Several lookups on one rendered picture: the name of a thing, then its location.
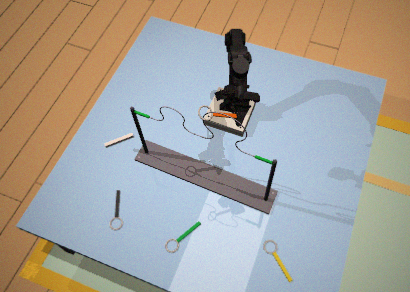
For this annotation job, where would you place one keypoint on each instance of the beige flat bar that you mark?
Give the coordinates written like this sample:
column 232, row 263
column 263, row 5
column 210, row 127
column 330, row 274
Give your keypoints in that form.
column 118, row 140

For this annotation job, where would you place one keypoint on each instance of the yellow handle with grey loop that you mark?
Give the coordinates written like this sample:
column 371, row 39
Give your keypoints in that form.
column 278, row 260

